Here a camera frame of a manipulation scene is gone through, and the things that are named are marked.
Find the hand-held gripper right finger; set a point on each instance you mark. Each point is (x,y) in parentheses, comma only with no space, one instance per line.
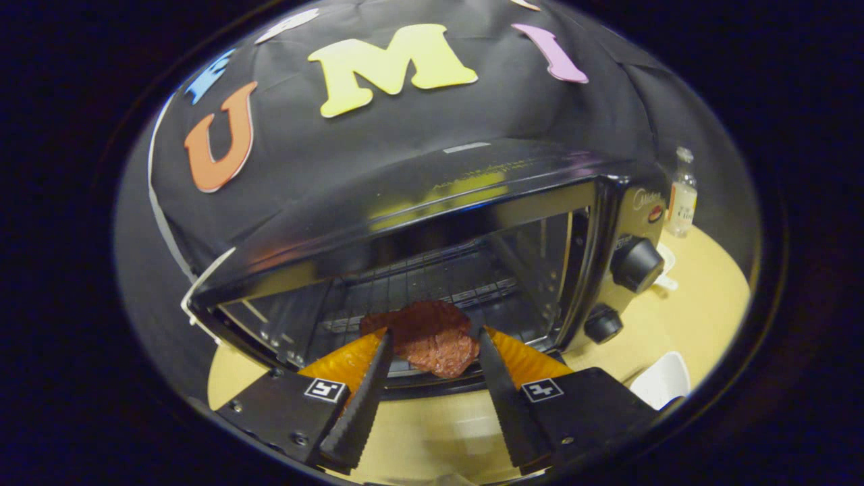
(506,405)

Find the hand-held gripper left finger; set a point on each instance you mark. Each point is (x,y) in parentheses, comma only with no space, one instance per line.
(364,405)

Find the reddish brown meat slab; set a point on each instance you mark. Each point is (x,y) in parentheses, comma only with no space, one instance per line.
(432,337)

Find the black toaster oven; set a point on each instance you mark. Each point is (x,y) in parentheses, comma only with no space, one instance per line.
(472,182)

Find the white rectangular tray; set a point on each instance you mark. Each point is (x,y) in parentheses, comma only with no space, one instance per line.
(665,381)

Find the white divided spice dish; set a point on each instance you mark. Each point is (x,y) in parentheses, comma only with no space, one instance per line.
(668,260)

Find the small clear bottle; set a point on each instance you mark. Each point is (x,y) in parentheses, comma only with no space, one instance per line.
(682,199)

